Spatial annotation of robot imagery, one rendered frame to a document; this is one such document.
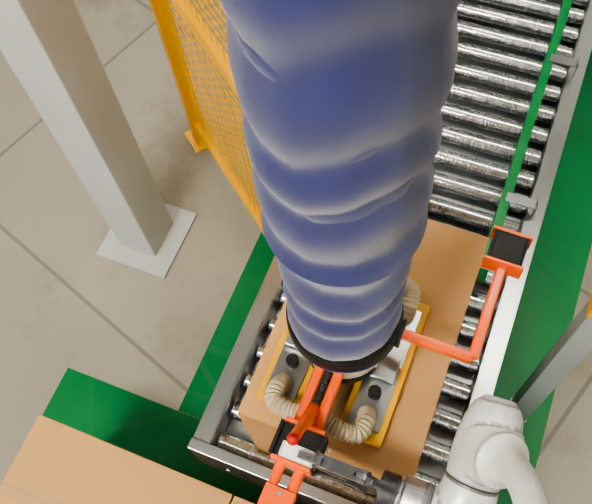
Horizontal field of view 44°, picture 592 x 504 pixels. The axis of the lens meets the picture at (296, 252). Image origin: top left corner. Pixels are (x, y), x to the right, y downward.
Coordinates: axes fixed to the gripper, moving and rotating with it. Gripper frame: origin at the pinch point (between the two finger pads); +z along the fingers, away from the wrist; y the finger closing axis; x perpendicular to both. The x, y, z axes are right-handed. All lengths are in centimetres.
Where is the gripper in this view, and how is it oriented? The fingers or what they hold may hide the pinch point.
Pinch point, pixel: (297, 455)
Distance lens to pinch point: 146.8
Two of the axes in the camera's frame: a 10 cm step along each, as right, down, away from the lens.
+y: 0.5, 4.3, 9.0
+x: 3.7, -8.5, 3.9
